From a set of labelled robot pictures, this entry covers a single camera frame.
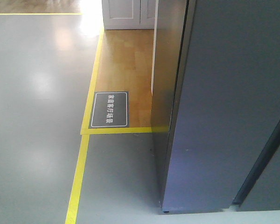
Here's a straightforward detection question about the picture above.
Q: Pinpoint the fridge door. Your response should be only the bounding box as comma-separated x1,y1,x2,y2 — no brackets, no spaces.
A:
162,0,280,212

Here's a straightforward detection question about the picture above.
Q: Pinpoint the dark fridge body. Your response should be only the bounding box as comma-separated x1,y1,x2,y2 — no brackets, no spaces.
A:
151,0,280,213

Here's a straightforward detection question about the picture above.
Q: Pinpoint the dark floor sign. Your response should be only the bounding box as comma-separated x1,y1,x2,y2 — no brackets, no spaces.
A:
90,91,129,128

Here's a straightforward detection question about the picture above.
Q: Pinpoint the white panelled cabinet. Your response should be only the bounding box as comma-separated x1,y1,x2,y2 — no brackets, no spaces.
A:
102,0,157,30

